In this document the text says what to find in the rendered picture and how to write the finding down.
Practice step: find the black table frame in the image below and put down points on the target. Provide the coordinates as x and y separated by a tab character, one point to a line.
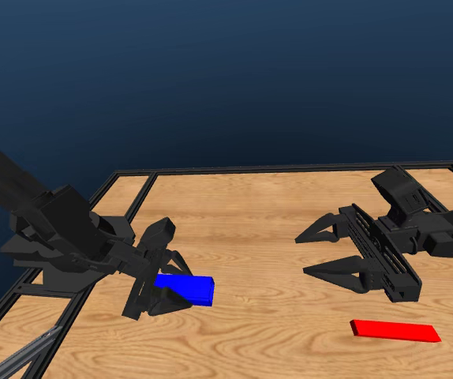
289	167

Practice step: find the blue hollow socket block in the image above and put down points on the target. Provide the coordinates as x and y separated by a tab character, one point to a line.
195	288

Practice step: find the thin red peg bar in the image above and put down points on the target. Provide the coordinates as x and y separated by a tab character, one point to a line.
396	331

